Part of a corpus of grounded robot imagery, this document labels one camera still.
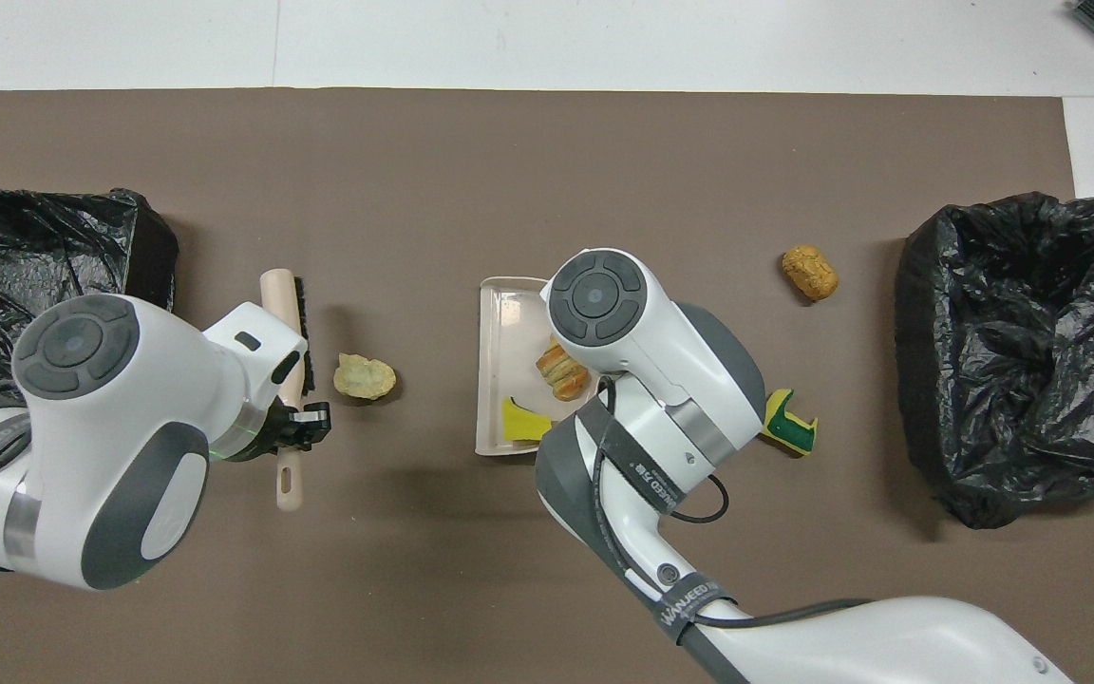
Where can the striped orange croissant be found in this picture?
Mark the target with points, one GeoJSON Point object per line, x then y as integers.
{"type": "Point", "coordinates": [561, 372]}

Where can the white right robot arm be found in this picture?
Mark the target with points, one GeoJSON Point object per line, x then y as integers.
{"type": "Point", "coordinates": [651, 399]}

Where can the bin with loose black bag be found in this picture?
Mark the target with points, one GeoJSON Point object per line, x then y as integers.
{"type": "Point", "coordinates": [1031, 380]}

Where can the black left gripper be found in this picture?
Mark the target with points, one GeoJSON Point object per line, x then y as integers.
{"type": "Point", "coordinates": [267, 437]}

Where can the beige brush with black bristles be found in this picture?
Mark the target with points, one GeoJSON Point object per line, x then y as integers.
{"type": "Point", "coordinates": [276, 294]}

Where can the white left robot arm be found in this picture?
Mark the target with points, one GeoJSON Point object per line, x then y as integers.
{"type": "Point", "coordinates": [110, 427]}

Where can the beige plastic dustpan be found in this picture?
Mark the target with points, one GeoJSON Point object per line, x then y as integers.
{"type": "Point", "coordinates": [499, 361]}

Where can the golden fried croquette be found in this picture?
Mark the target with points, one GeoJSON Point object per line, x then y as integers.
{"type": "Point", "coordinates": [810, 273]}

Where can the yellow sponge wedge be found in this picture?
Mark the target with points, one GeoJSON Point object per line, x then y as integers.
{"type": "Point", "coordinates": [520, 423]}

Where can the pale rounded bread piece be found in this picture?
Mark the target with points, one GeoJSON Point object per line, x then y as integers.
{"type": "Point", "coordinates": [365, 376]}

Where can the brown table mat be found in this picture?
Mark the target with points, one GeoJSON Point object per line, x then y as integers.
{"type": "Point", "coordinates": [414, 570]}

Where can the green and yellow sponge piece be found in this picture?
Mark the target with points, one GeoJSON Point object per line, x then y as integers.
{"type": "Point", "coordinates": [794, 427]}

